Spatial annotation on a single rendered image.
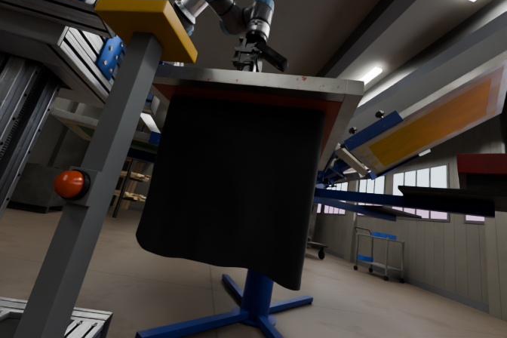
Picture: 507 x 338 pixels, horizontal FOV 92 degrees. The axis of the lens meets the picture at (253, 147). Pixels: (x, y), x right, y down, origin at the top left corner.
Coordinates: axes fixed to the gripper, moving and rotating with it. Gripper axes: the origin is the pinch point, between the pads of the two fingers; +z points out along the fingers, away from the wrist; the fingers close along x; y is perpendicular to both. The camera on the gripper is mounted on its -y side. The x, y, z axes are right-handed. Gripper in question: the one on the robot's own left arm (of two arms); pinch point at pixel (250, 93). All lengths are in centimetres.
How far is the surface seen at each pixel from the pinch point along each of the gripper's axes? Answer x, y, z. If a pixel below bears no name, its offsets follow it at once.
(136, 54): 33.1, 11.7, 12.6
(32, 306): 33, 13, 51
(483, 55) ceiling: -277, -246, -246
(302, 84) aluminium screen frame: 13.9, -15.7, 3.8
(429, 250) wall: -484, -271, 30
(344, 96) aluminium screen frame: 12.7, -25.2, 5.3
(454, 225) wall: -437, -289, -20
